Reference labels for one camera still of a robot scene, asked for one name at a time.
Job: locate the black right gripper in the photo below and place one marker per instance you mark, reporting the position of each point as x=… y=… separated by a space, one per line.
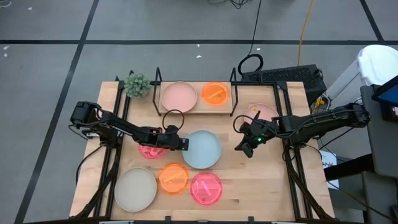
x=264 y=132

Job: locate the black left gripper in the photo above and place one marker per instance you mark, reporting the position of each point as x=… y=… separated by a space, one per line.
x=177 y=143

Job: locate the light blue plate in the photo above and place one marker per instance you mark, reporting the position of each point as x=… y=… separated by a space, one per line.
x=203 y=151

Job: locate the pink transparent plate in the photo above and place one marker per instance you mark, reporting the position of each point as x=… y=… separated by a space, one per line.
x=206 y=188
x=151 y=153

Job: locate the pale pink opaque plate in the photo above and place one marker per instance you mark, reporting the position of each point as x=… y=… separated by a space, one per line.
x=178 y=97
x=267 y=111

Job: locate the orange transparent plate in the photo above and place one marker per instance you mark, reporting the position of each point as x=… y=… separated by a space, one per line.
x=215 y=94
x=173 y=179

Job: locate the beige plate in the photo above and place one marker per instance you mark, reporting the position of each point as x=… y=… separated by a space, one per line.
x=135 y=189

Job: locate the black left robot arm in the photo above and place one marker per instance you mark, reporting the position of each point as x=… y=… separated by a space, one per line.
x=124 y=127

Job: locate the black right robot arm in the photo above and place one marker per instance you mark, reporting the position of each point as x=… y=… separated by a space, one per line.
x=326 y=119

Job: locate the wooden shelf with black legs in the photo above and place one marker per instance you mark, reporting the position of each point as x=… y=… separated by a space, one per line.
x=197 y=109

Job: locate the black computer tower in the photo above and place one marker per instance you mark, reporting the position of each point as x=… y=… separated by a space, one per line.
x=286 y=76

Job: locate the green potted plant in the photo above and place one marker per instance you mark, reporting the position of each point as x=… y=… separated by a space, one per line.
x=137 y=85

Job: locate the yellow connector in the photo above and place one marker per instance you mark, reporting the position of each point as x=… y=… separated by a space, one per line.
x=319 y=103

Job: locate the white paper sheet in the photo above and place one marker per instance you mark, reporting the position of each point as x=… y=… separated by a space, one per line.
x=329 y=165

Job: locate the grey equipment cart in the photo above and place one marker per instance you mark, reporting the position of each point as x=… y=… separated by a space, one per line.
x=382 y=149

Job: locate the black monitor with blue screen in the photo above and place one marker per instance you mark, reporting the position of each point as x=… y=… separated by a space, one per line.
x=388 y=96

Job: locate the white trash bin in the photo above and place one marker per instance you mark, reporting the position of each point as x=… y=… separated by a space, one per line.
x=377 y=63

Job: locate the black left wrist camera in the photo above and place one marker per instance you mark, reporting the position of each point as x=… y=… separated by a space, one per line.
x=172 y=130

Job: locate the black aluminium table frame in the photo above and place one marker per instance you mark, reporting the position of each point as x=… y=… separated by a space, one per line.
x=281 y=85

